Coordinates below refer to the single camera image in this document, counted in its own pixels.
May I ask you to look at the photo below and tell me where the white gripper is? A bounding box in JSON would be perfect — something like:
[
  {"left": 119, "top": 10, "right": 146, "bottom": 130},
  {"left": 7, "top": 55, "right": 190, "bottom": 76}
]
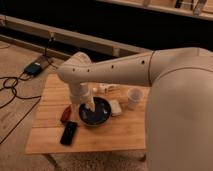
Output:
[{"left": 69, "top": 83, "right": 95, "bottom": 110}]

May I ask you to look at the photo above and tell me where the dark ceramic bowl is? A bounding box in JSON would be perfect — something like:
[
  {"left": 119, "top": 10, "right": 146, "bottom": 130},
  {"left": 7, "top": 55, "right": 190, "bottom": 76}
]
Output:
[{"left": 79, "top": 97, "right": 111, "bottom": 126}]

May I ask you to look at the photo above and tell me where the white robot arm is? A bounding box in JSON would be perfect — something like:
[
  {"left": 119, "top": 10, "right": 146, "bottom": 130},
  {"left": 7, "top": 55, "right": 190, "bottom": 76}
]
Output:
[{"left": 57, "top": 47, "right": 213, "bottom": 171}]

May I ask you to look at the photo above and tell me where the small white figurine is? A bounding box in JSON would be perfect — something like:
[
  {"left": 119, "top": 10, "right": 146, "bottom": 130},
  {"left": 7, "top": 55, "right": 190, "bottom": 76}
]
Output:
[{"left": 92, "top": 83, "right": 118, "bottom": 93}]

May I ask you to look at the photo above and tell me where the red small object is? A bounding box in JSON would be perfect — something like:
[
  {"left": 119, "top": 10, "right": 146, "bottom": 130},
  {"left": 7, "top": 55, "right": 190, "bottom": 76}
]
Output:
[{"left": 60, "top": 106, "right": 71, "bottom": 123}]

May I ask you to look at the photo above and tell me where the black remote control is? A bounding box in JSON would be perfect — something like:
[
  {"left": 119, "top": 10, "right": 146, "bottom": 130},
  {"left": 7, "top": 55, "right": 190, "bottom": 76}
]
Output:
[{"left": 60, "top": 121, "right": 78, "bottom": 145}]

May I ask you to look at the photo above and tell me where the white rectangular block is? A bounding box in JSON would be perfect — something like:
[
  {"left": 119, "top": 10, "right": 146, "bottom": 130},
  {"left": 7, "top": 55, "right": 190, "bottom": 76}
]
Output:
[{"left": 109, "top": 100, "right": 122, "bottom": 116}]

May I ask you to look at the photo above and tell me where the black power adapter box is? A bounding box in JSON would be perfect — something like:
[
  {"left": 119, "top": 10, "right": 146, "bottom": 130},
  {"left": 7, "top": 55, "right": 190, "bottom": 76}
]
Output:
[{"left": 24, "top": 63, "right": 42, "bottom": 77}]

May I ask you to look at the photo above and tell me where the white plastic cup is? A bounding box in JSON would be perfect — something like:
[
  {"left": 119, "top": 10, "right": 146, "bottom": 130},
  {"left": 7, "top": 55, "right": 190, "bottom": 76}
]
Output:
[{"left": 127, "top": 88, "right": 143, "bottom": 110}]

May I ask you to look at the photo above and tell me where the wooden table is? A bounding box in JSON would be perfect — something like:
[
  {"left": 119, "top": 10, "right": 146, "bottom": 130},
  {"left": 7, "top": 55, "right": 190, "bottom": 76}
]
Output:
[{"left": 25, "top": 73, "right": 151, "bottom": 171}]

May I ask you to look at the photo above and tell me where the long wooden rail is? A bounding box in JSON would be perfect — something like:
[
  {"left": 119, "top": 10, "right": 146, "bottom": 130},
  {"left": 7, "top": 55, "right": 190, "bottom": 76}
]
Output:
[{"left": 0, "top": 14, "right": 149, "bottom": 57}]

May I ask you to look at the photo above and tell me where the black floor cable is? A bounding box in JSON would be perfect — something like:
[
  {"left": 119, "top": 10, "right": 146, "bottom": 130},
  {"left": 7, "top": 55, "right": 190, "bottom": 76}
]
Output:
[{"left": 0, "top": 72, "right": 43, "bottom": 145}]

